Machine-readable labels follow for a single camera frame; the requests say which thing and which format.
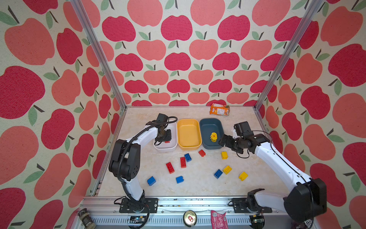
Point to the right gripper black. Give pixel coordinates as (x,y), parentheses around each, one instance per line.
(228,143)

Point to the yellow plastic container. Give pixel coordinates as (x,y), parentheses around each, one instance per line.
(189,134)

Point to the front aluminium rail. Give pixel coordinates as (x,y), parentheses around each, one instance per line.
(182,213)

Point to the orange snack packet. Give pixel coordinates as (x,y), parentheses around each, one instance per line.
(218,109)

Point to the green circuit board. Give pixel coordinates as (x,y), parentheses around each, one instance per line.
(137,219)

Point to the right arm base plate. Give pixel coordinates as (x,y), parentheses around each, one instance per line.
(247,205)

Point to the pink snack wrapper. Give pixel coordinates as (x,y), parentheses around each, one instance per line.
(218,220)

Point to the blue lego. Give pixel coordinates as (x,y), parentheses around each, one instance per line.
(179,179)
(151,181)
(218,174)
(187,157)

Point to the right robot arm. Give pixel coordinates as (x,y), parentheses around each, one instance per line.
(307,197)

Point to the dark teal plastic container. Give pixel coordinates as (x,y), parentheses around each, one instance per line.
(207,127)

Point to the black round object front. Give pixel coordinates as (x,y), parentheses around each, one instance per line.
(257,221)

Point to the small red lego brick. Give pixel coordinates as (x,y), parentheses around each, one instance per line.
(202,153)

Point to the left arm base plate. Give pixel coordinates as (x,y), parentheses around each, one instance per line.
(131,206)

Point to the right aluminium frame post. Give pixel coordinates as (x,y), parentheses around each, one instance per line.
(311,11)

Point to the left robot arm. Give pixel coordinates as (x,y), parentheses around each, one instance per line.
(126,157)

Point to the yellow round lego piece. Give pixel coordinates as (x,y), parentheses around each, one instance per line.
(214,137)

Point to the metal drink can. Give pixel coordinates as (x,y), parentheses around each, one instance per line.
(190,218)

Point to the red lego brick tilted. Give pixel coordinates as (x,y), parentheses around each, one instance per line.
(170,167)

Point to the left aluminium frame post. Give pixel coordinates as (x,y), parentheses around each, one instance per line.
(98,50)

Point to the white plastic container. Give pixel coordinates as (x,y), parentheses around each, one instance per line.
(170,147)

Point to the red lego brick upright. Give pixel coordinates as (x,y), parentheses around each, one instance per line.
(183,162)

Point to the aluminium frame post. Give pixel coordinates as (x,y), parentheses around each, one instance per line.
(311,11)
(98,50)

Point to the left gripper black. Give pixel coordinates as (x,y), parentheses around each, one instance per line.
(168,138)

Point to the dark glass jar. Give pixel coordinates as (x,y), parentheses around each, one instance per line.
(86,219)

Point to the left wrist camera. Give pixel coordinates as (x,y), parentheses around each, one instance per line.
(162,119)

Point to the blue lego beside red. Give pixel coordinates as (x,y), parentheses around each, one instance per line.
(187,157)

